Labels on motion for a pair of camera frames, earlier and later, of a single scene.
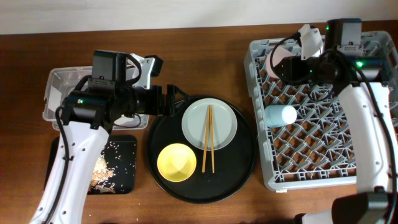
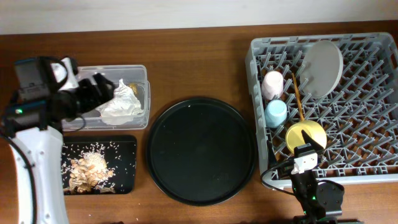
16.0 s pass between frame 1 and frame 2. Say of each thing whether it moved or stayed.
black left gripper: moved
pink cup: moved
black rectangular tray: stayed
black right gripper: moved
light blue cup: moved
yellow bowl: moved
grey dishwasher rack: stayed
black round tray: stayed
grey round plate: moved
